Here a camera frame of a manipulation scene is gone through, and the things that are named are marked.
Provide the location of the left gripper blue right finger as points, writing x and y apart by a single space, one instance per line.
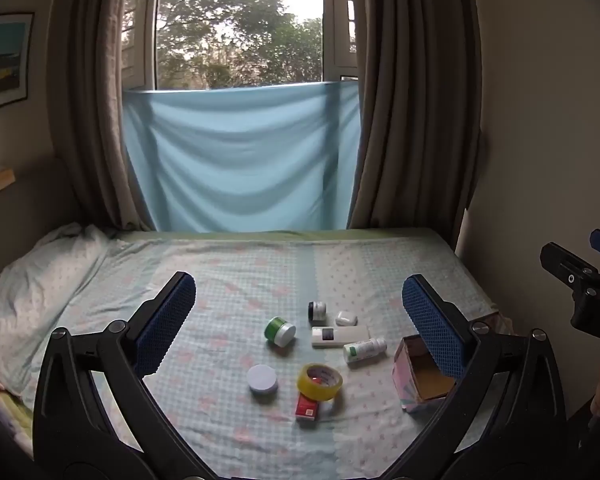
440 324

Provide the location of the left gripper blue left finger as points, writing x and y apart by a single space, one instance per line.
158 321

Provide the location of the white pill bottle green label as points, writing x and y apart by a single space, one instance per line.
363 350

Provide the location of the white earbuds case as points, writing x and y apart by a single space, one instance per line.
346 318

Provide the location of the white lidded round jar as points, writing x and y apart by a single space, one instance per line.
262 379

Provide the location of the green jar white lid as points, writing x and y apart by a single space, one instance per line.
279 332

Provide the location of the yellow packing tape roll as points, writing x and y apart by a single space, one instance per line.
319 382

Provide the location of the red carton box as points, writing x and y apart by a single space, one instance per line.
306 409

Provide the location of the cardboard box pink lining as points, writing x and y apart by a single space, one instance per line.
418 381

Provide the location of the small black white jar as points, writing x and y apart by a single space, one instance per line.
317 312

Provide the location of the white pillow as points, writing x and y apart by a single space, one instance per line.
35 290

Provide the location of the checkered floral bed quilt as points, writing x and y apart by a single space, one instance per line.
201 384

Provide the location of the light blue hanging cloth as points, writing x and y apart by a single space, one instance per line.
245 159

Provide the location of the left brown curtain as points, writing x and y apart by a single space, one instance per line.
84 108

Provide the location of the brown curtain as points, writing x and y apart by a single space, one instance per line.
84 108
419 76

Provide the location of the right brown curtain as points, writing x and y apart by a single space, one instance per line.
419 76

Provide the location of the window frame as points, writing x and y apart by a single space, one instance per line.
217 44

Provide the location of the framed wall picture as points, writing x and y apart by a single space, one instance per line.
15 38

